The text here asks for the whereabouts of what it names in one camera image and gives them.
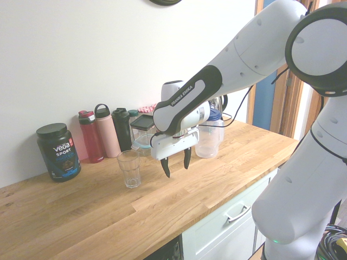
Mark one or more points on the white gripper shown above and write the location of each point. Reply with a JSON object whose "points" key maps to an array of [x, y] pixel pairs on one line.
{"points": [[173, 146]]}

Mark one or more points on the clear pitcher with blue lid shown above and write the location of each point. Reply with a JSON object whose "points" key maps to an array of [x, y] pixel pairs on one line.
{"points": [[208, 143]]}

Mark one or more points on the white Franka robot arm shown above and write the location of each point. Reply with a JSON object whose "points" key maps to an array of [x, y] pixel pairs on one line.
{"points": [[298, 189]]}

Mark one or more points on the pink water bottle black cap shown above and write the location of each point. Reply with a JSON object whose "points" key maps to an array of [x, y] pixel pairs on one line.
{"points": [[108, 135]]}

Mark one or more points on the red water bottle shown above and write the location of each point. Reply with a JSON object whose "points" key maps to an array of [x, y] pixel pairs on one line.
{"points": [[90, 140]]}

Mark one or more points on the glass food container teal clips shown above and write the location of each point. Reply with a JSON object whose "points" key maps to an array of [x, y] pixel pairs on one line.
{"points": [[141, 147]]}

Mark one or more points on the clear faceted drinking glass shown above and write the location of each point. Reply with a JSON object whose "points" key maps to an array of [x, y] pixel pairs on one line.
{"points": [[129, 170]]}

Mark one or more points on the square container black lid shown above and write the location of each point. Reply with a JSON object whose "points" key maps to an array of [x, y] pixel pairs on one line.
{"points": [[142, 123]]}

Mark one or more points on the glass jar red gingham lid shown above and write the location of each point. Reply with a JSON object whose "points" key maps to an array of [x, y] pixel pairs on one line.
{"points": [[146, 109]]}

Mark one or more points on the black shaker bottle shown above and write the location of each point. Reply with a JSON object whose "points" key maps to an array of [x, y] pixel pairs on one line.
{"points": [[122, 130]]}

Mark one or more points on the clear jar dark green lid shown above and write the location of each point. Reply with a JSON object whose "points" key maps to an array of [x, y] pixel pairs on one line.
{"points": [[133, 113]]}

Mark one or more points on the pale cabinet with drawer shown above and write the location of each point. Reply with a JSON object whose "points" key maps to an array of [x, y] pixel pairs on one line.
{"points": [[217, 238]]}

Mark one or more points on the black dishwasher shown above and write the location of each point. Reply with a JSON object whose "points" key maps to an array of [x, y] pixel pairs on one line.
{"points": [[165, 250]]}

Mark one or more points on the blue door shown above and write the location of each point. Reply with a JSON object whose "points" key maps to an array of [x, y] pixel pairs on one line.
{"points": [[265, 108]]}

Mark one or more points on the black Vega protein tub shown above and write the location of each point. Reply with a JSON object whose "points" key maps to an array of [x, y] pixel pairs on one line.
{"points": [[58, 154]]}

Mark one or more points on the wooden door frame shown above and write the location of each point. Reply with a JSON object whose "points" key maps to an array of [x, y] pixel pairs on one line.
{"points": [[291, 113]]}

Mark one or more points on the black round wall clock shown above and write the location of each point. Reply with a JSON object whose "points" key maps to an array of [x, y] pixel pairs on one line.
{"points": [[165, 2]]}

